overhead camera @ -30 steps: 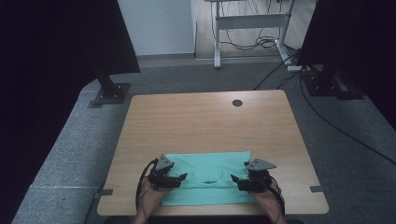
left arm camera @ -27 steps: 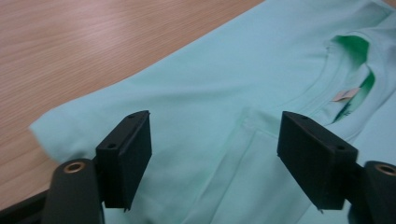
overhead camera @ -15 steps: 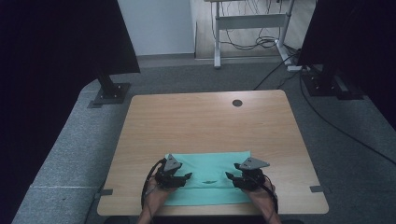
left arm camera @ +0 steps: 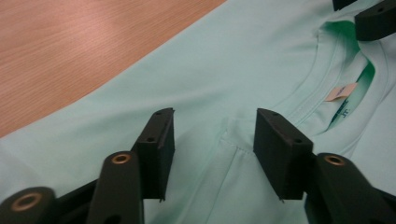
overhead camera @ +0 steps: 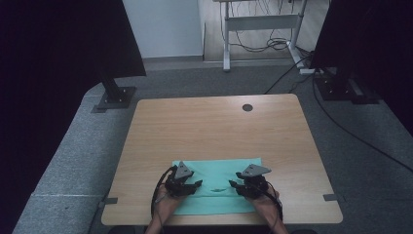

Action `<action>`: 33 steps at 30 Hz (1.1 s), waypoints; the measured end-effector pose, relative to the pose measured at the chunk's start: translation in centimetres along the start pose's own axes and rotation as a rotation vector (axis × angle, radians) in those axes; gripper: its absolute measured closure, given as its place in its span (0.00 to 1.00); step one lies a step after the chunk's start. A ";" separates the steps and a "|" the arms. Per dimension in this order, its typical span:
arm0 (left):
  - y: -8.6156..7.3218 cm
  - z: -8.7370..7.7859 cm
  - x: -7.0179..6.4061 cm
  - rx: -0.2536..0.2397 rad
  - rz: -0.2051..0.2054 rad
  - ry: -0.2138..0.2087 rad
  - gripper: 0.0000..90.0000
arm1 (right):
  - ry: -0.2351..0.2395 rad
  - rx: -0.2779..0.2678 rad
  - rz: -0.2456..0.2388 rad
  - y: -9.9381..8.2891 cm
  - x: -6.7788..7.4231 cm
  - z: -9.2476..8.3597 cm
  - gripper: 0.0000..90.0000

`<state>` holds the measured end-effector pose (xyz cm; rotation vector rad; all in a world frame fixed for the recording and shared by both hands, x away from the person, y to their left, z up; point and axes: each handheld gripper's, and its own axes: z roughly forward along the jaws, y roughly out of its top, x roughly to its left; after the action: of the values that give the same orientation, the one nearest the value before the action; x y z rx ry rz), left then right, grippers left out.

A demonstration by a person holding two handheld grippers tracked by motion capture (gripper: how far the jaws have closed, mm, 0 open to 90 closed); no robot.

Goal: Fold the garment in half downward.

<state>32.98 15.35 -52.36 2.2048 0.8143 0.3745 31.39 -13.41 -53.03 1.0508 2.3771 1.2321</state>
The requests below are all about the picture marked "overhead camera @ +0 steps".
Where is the person's right hand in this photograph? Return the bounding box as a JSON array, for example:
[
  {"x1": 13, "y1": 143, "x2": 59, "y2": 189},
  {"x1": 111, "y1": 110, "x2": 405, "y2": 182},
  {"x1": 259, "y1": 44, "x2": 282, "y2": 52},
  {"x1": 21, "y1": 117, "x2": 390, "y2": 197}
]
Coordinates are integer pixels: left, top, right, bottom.
[{"x1": 248, "y1": 190, "x2": 281, "y2": 226}]

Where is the black curtain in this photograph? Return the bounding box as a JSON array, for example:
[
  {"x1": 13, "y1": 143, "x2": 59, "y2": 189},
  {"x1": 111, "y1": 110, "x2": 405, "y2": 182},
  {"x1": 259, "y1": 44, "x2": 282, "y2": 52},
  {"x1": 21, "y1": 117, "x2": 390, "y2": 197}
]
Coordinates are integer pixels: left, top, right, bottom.
[
  {"x1": 0, "y1": 0, "x2": 147, "y2": 234},
  {"x1": 309, "y1": 0, "x2": 413, "y2": 137}
]

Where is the black metal stand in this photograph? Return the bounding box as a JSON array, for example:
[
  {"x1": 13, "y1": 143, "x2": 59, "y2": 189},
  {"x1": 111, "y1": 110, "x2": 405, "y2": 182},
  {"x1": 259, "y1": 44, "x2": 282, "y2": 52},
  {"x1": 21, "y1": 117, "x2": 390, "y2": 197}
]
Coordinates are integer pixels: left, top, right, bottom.
[
  {"x1": 95, "y1": 69, "x2": 138, "y2": 111},
  {"x1": 313, "y1": 66, "x2": 382, "y2": 105}
]

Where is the white desk frame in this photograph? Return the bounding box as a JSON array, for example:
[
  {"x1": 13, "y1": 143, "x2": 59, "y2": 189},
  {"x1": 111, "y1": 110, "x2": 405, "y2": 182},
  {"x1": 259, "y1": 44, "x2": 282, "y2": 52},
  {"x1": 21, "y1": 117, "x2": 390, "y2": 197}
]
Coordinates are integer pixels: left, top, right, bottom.
[{"x1": 212, "y1": 0, "x2": 310, "y2": 73}]

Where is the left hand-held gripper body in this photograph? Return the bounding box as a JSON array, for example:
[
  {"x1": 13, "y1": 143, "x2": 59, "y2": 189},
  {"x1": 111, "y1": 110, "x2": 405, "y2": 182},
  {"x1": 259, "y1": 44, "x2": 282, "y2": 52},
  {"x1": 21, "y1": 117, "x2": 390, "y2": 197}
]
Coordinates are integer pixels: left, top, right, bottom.
[{"x1": 164, "y1": 160, "x2": 195, "y2": 198}]

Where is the short black floor cable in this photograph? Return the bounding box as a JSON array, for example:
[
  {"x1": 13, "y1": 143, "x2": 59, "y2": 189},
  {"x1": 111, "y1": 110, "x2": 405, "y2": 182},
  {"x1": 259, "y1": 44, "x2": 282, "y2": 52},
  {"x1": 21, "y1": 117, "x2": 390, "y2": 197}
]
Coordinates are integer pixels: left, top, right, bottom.
[{"x1": 263, "y1": 55, "x2": 314, "y2": 96}]

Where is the mint green t-shirt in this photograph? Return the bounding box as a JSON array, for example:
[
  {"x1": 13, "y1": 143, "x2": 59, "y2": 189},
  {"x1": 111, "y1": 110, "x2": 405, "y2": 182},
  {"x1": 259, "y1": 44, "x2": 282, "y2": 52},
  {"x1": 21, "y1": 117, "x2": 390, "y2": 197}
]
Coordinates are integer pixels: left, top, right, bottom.
[{"x1": 171, "y1": 157, "x2": 263, "y2": 216}]

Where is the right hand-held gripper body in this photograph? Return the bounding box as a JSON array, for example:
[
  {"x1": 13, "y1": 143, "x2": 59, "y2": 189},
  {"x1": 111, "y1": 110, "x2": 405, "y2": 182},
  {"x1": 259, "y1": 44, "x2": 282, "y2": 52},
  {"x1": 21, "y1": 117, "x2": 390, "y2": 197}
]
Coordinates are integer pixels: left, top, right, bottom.
[{"x1": 238, "y1": 163, "x2": 273, "y2": 200}]

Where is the long black floor cable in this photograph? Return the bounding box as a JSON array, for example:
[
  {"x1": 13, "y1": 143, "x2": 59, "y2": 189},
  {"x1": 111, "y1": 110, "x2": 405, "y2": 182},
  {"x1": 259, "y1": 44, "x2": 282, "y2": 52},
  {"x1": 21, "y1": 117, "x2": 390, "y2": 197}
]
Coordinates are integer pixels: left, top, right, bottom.
[{"x1": 311, "y1": 72, "x2": 413, "y2": 174}]

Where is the right hand-held gripper cable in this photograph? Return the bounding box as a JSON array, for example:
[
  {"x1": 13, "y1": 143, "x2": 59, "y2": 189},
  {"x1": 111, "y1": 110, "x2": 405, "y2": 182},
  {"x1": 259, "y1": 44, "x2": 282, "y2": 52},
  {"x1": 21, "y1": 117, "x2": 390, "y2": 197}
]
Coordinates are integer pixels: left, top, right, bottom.
[{"x1": 258, "y1": 182, "x2": 284, "y2": 229}]

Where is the tangle of dark cables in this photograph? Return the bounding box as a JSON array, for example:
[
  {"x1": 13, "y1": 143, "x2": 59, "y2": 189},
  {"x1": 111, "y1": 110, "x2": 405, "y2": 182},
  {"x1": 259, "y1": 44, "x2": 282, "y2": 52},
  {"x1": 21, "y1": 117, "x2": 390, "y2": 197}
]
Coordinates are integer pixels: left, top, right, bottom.
[{"x1": 227, "y1": 0, "x2": 295, "y2": 54}]

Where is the person's left hand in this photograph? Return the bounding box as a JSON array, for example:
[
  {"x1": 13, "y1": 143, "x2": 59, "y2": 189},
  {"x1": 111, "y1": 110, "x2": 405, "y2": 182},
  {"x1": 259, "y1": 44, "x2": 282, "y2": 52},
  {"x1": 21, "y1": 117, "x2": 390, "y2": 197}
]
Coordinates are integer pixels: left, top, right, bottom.
[{"x1": 155, "y1": 188, "x2": 187, "y2": 222}]

